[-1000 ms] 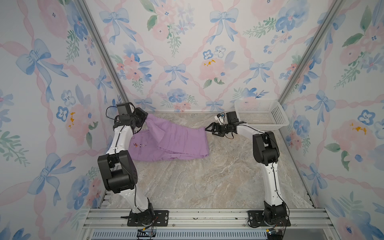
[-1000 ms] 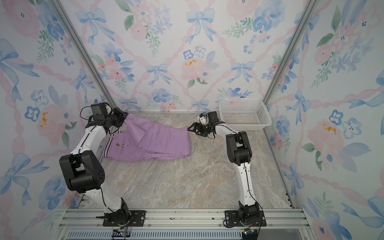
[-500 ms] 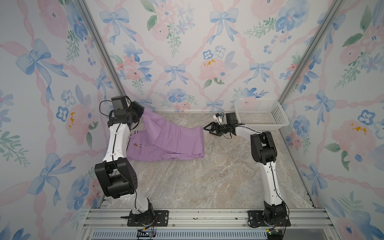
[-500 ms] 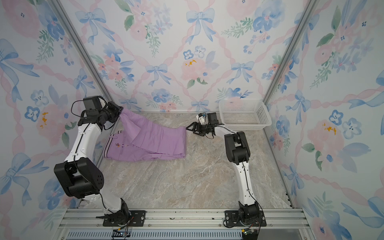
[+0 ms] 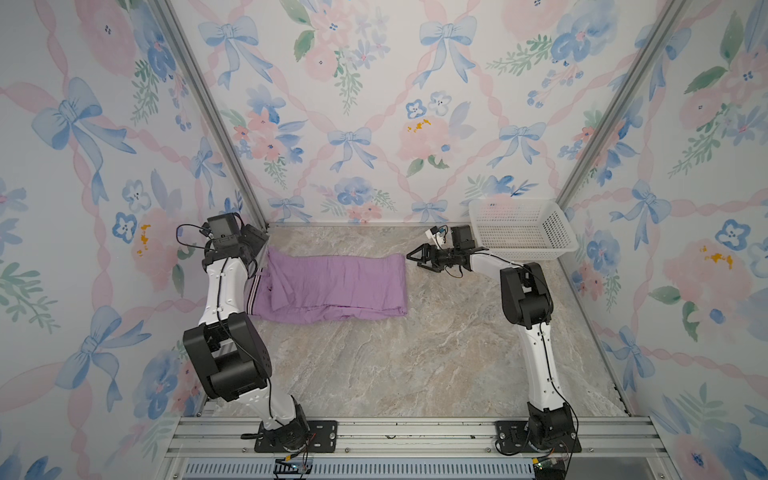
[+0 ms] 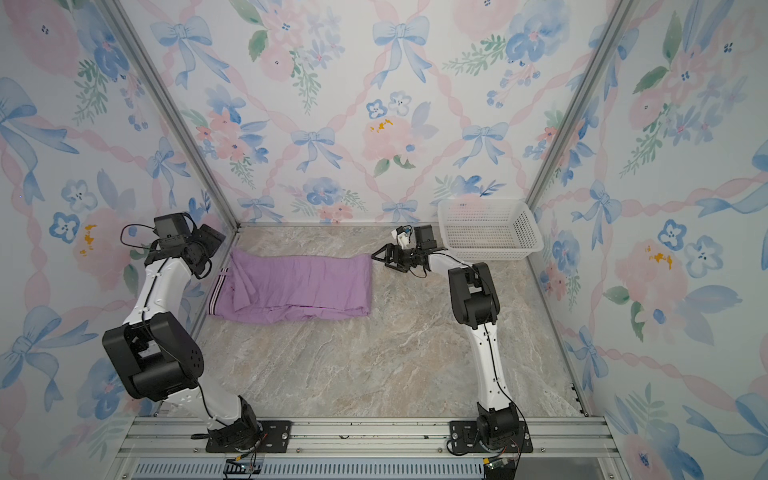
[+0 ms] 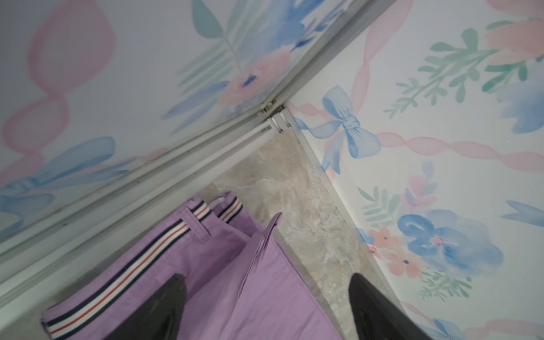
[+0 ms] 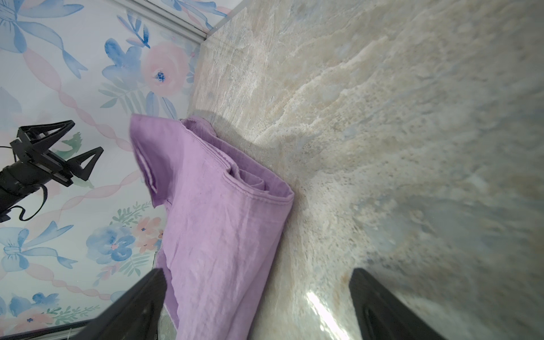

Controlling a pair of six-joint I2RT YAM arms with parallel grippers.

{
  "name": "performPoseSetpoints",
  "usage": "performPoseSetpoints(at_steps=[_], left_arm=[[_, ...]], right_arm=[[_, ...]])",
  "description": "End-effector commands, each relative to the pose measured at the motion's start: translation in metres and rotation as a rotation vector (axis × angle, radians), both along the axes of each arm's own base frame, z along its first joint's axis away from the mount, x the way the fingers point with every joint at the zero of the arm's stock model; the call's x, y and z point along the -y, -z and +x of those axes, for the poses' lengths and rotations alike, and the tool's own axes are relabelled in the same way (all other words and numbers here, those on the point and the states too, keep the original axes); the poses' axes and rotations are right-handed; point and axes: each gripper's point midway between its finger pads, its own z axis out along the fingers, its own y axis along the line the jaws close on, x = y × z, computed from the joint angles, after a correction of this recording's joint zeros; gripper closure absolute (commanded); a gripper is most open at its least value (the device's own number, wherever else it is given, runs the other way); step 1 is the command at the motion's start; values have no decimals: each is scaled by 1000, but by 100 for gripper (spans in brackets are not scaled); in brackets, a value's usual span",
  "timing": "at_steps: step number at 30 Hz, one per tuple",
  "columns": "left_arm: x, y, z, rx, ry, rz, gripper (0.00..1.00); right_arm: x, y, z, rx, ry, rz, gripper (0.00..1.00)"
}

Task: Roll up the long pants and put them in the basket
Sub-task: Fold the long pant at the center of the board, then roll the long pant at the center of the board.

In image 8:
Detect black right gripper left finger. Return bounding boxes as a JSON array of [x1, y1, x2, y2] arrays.
[[75, 269, 167, 340]]

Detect left aluminium corner post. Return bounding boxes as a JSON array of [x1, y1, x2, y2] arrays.
[[112, 0, 207, 44]]

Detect purple long pants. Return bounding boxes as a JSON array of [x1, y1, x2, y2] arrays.
[[130, 114, 294, 339]]

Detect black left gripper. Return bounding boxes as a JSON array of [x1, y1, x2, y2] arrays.
[[1, 120, 104, 213]]

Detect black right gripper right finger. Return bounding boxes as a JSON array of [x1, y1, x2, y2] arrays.
[[349, 268, 443, 340]]

